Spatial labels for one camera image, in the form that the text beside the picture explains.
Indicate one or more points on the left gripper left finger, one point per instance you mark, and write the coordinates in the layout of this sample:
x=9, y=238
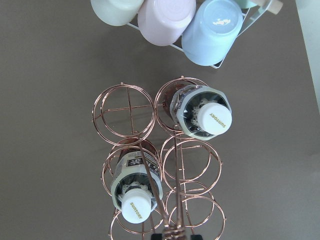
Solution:
x=156, y=236

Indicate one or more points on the copper wire bottle basket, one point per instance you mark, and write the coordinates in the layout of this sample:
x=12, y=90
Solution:
x=189, y=167

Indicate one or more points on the tea bottle white cap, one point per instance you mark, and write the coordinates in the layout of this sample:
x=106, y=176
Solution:
x=200, y=111
x=131, y=188

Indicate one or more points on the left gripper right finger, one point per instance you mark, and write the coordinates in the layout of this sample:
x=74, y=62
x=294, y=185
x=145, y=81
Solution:
x=196, y=237

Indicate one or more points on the white plastic cup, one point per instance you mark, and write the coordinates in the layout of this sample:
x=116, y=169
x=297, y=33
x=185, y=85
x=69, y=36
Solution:
x=116, y=12

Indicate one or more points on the blue plastic cup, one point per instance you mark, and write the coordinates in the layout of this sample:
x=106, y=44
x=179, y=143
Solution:
x=212, y=32

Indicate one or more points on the pink plastic cup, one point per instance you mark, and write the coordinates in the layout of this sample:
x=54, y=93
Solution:
x=162, y=22

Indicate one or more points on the white cup rack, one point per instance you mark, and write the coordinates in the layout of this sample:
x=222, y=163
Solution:
x=272, y=6

